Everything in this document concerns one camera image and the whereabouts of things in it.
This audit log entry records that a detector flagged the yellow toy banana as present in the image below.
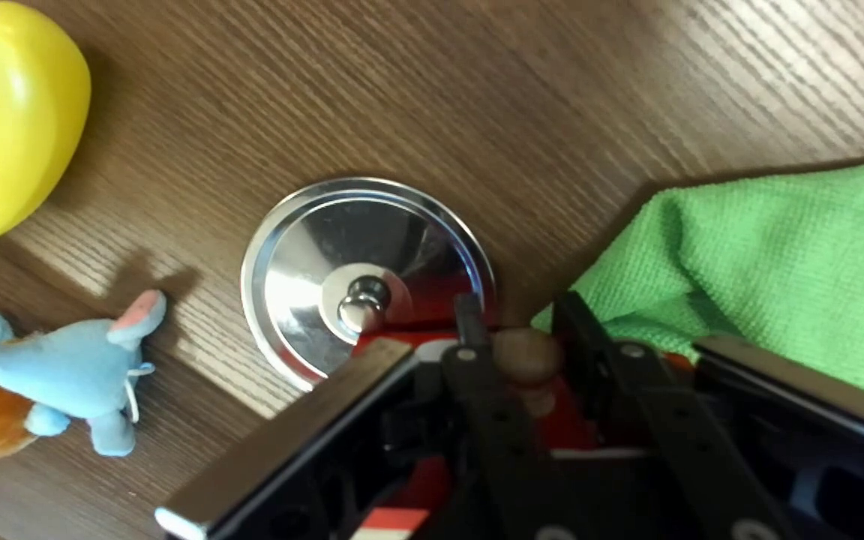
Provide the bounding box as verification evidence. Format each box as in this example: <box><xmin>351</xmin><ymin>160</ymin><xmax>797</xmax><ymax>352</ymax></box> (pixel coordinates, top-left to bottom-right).
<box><xmin>0</xmin><ymin>0</ymin><xmax>93</xmax><ymax>237</ymax></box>

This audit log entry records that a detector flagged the blue plush mouse toy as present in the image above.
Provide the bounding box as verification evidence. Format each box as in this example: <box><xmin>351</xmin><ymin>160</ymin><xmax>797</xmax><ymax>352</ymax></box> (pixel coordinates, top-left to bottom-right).
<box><xmin>0</xmin><ymin>292</ymin><xmax>168</xmax><ymax>459</ymax></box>

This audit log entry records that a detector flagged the wooden box with red drawer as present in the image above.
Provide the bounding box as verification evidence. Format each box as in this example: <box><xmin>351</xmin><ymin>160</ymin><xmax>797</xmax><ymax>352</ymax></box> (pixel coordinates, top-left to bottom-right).
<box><xmin>351</xmin><ymin>329</ymin><xmax>698</xmax><ymax>540</ymax></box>

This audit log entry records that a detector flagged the green cloth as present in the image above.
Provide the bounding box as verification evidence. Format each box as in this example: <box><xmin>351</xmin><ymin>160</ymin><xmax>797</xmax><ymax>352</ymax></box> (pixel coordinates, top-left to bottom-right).
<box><xmin>527</xmin><ymin>156</ymin><xmax>864</xmax><ymax>414</ymax></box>

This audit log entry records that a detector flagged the silver metal pot lid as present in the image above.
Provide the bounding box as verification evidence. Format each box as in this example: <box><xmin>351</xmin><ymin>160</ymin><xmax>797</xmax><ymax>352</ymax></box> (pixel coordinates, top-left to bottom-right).
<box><xmin>240</xmin><ymin>176</ymin><xmax>498</xmax><ymax>391</ymax></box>

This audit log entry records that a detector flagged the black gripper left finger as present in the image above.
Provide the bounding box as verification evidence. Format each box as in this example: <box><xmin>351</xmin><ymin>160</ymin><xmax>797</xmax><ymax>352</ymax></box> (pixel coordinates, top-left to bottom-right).
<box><xmin>445</xmin><ymin>294</ymin><xmax>573</xmax><ymax>540</ymax></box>

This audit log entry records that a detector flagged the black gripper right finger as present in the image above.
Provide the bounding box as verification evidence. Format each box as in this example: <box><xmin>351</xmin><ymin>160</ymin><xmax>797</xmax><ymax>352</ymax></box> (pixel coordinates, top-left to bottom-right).
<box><xmin>552</xmin><ymin>294</ymin><xmax>795</xmax><ymax>540</ymax></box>

